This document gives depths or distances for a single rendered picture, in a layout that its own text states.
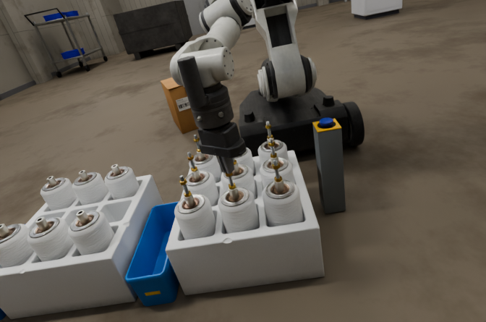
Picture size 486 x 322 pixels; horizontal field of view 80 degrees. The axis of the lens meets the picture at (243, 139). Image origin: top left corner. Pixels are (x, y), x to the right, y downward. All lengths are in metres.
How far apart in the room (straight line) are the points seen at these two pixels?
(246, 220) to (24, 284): 0.63
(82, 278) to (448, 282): 0.93
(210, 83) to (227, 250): 0.42
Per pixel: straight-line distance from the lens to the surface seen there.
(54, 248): 0.98
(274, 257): 0.81
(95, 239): 0.90
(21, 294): 1.10
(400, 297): 0.87
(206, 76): 0.59
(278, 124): 1.25
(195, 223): 0.77
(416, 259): 0.95
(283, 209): 0.74
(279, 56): 1.09
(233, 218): 0.75
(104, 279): 0.94
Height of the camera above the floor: 0.71
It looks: 26 degrees down
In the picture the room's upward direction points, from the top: 13 degrees counter-clockwise
